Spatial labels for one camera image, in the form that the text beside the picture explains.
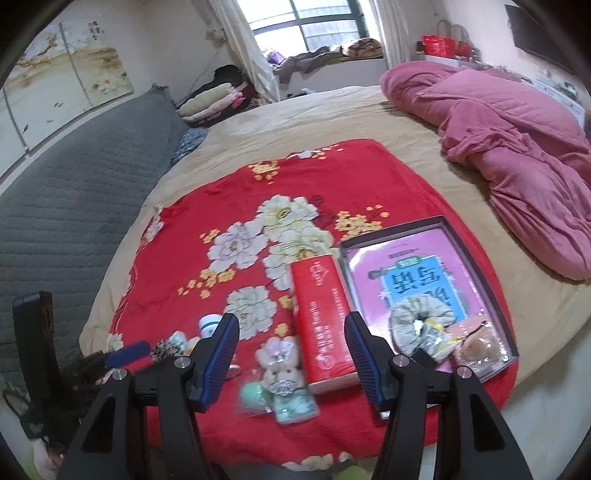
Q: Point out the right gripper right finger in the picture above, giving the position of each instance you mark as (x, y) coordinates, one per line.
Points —
(474, 440)

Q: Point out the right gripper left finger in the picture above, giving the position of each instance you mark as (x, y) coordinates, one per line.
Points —
(111, 441)

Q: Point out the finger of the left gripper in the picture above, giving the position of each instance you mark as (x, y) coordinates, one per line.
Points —
(127, 355)

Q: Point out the leopard print scrunchie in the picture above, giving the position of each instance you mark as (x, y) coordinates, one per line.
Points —
(172, 346)

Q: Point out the pink packaged soft item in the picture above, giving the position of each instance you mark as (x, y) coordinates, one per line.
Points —
(479, 326)

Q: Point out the green ball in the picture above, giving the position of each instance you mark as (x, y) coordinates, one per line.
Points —
(254, 399)

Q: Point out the white bunny plush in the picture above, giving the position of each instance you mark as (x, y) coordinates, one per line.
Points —
(280, 360)

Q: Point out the cream teddy bear plush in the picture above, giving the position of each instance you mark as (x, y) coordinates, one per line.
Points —
(190, 345)

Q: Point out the bagged round bun toy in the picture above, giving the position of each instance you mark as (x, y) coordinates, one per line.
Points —
(479, 353)

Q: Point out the white supplement bottle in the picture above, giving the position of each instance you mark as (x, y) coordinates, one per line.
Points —
(207, 325)

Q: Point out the red tissue box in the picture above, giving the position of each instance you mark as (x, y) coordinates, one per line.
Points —
(321, 304)

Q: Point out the mint tissue pack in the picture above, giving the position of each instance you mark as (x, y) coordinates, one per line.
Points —
(296, 407)

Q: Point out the beige bed sheet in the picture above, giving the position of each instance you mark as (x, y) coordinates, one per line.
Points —
(549, 313)

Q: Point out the pink book in tray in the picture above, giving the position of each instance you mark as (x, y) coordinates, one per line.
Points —
(421, 257)

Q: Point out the pink rumpled quilt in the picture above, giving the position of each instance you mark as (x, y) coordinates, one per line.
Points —
(531, 151)

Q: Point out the folded clothes pile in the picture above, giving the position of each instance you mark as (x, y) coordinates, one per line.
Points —
(230, 92)

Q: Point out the clothes on window sill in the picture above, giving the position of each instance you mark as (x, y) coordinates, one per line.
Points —
(311, 61)

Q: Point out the white window curtain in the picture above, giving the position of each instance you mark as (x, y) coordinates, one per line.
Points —
(242, 43)

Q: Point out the red gift bag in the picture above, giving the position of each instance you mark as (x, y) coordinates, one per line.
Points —
(451, 41)

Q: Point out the landscape wall painting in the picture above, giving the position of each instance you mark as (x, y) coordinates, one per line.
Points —
(68, 69)

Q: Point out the black wall television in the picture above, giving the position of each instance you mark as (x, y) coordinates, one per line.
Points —
(530, 37)

